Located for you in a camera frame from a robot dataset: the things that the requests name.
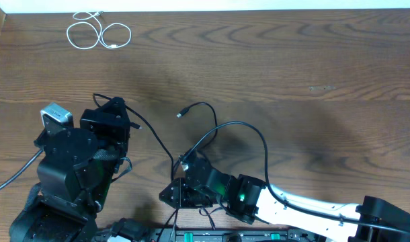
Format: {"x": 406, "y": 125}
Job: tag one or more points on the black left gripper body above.
{"x": 113, "y": 132}

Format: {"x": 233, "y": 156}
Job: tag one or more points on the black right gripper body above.
{"x": 188, "y": 197}

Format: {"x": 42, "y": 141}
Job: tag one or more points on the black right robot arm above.
{"x": 249, "y": 199}

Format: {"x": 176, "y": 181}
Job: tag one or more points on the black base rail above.
{"x": 129, "y": 230}

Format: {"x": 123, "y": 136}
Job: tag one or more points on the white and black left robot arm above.
{"x": 75, "y": 173}

